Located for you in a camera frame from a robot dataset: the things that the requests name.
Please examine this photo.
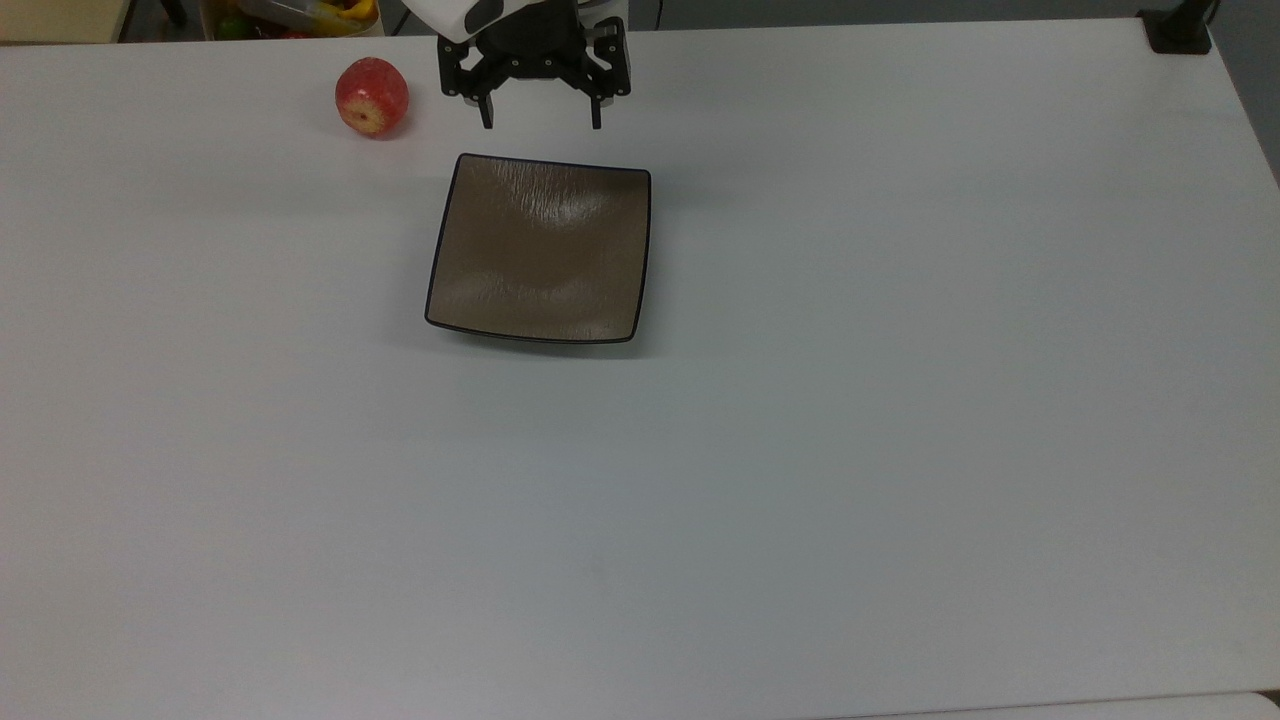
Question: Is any box of toy fruit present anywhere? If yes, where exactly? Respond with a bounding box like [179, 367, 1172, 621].
[199, 0, 385, 42]

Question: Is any red apple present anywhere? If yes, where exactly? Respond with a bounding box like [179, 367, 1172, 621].
[334, 57, 411, 139]

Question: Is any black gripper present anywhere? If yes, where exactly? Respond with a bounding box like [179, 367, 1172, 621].
[436, 0, 634, 131]

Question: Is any square brown ceramic plate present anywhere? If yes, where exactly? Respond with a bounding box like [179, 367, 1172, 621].
[424, 153, 653, 346]

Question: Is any light wooden cabinet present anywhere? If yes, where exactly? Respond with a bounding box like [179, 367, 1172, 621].
[0, 0, 137, 44]

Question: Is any black camera stand with clamp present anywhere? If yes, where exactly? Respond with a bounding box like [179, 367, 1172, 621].
[1137, 0, 1219, 55]

